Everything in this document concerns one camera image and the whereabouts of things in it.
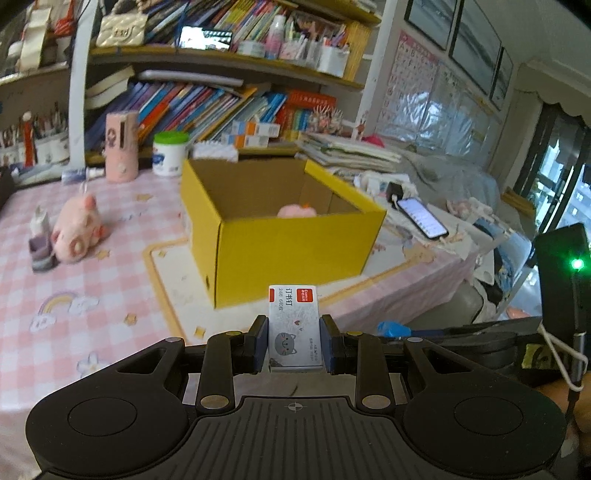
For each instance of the white and orange small boxes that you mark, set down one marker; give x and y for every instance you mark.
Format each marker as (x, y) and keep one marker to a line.
(251, 134)

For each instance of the pile of paper booklets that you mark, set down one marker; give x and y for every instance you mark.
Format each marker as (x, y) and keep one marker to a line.
(341, 152)

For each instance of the white staple box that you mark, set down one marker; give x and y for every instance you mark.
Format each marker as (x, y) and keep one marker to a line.
(293, 327)

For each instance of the pink pig plush toy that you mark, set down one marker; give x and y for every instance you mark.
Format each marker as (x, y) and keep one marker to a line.
(76, 230)

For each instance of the grey laptop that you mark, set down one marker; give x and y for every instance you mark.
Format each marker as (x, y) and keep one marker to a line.
(189, 77)

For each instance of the pink alphabet wall poster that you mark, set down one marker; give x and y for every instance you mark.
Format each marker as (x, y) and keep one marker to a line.
(408, 83)

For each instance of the pink cylindrical desk device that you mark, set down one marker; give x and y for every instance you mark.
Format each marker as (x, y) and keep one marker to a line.
(121, 147)

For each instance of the black charger plug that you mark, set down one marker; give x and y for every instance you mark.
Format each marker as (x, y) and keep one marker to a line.
(399, 194)

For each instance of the red boxed book set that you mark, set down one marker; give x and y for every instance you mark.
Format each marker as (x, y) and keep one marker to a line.
(309, 110)

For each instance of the row of upright thin books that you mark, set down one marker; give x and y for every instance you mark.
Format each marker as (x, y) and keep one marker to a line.
(249, 18)

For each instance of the pink plush with orange beak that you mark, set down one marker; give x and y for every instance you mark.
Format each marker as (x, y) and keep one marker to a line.
(295, 211)

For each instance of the white wall charger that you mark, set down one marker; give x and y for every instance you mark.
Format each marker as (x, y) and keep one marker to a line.
(39, 221)

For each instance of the smartphone with white screen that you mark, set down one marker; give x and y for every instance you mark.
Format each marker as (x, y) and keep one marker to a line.
(422, 218)

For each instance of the large framed picture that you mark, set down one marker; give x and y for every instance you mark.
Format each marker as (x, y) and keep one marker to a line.
(461, 41)

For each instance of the white jar with green lid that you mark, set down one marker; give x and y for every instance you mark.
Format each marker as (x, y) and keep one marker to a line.
(170, 159)

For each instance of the cream ribbon rolls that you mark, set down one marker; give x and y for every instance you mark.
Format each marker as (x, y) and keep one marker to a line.
(37, 32)

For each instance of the red tassel ornament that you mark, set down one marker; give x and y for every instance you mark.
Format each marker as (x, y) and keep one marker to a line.
(28, 138)

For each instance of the pink checked tablecloth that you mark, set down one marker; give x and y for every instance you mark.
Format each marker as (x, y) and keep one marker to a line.
(115, 286)

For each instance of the cream quilted handbag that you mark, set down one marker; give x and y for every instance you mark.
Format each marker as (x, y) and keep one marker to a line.
(121, 27)

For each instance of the small purple container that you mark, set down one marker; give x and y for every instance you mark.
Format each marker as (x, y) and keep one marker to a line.
(42, 254)

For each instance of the smartphone with lit screen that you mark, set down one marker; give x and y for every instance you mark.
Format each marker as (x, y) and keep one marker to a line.
(205, 38)

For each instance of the dark framed window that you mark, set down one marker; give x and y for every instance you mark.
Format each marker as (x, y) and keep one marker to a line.
(558, 161)

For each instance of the person's right forearm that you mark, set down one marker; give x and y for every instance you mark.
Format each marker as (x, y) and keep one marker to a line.
(556, 397)

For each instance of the white tissue pack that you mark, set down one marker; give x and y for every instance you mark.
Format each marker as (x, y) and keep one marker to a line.
(214, 151)

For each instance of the white power strip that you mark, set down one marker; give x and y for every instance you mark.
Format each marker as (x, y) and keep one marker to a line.
(378, 181)

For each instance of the spiky coral ornament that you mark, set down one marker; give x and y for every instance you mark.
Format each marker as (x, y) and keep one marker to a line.
(327, 119)

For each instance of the row of leaning colourful books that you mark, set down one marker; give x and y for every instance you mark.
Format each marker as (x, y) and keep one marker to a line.
(184, 106)

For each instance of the bunch of pens and brushes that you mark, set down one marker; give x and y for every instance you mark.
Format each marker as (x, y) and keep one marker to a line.
(44, 122)

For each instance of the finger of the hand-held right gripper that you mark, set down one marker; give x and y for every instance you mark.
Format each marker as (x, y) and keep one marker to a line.
(393, 329)

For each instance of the pink and white bottle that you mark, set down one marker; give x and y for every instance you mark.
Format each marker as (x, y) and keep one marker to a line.
(275, 39)

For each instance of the yellow cardboard box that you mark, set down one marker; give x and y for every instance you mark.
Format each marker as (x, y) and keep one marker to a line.
(286, 254)

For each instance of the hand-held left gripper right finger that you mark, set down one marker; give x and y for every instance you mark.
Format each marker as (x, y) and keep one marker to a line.
(327, 344)

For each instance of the white pen holder with markers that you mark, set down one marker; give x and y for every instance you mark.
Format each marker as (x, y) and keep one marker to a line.
(333, 62)

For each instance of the grey sofa cover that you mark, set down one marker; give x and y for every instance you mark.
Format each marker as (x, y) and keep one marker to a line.
(452, 180)

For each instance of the small framed picture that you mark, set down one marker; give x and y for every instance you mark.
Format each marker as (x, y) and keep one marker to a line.
(502, 78)

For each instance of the white shelf unit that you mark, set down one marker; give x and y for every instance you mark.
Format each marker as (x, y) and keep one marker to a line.
(27, 83)

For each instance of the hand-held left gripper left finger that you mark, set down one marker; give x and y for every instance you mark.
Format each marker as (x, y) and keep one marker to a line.
(261, 344)

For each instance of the yellow wooden bookshelf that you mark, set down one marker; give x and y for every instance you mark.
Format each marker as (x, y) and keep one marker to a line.
(231, 60)

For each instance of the stack of thick books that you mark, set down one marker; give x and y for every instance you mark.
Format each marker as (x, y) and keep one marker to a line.
(108, 87)

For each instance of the dark blue spray bottle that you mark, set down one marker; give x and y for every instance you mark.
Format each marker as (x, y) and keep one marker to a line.
(78, 174)

